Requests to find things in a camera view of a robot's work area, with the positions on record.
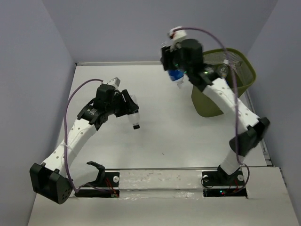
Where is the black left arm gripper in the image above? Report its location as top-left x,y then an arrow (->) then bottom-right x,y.
105,89 -> 138,117

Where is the clear bottle black cap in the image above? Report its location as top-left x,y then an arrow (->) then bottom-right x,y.
127,95 -> 140,129

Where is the blue label bottle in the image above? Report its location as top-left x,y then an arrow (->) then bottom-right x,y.
161,42 -> 186,89

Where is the clear crushed bottle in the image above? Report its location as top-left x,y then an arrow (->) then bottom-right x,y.
216,59 -> 230,78

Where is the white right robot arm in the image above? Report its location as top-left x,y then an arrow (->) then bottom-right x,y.
160,39 -> 270,185

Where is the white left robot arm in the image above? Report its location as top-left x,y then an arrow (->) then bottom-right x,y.
29,84 -> 140,204

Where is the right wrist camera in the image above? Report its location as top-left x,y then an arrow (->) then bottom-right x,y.
168,26 -> 187,47

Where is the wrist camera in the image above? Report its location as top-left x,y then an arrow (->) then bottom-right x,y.
106,77 -> 120,90
168,26 -> 187,47

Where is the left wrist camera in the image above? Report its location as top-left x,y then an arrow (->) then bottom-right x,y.
106,77 -> 120,90

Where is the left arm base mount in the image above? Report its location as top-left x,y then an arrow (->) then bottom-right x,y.
74,161 -> 120,198

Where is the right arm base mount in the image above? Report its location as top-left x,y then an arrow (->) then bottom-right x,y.
200,166 -> 250,198

